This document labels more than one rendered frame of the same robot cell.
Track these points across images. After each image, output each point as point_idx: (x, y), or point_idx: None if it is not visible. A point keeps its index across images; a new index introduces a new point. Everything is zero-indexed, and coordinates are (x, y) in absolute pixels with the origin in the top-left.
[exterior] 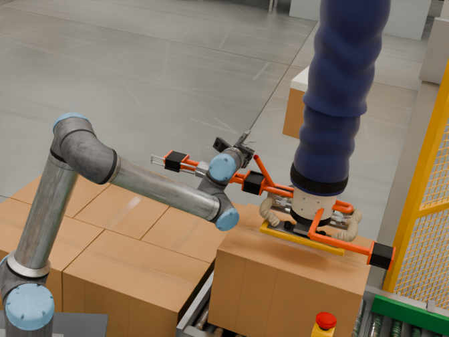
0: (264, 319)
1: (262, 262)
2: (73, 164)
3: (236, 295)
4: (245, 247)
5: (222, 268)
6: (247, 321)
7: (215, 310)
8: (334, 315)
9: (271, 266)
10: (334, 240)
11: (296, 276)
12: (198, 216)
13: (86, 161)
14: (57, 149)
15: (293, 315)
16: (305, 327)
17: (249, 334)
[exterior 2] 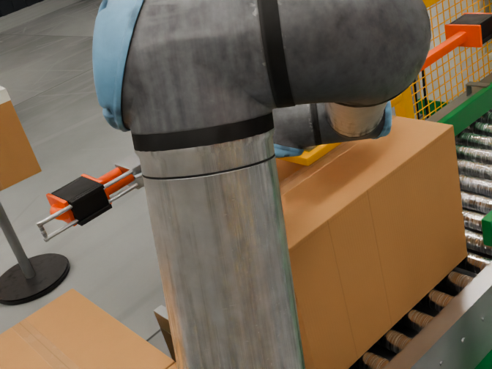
0: (381, 291)
1: (345, 203)
2: (377, 46)
3: (338, 299)
4: (296, 218)
5: (304, 277)
6: (365, 321)
7: (324, 359)
8: (440, 187)
9: (359, 196)
10: (430, 53)
11: (389, 176)
12: (376, 122)
13: (403, 2)
14: (225, 102)
15: (406, 242)
16: (422, 244)
17: (375, 337)
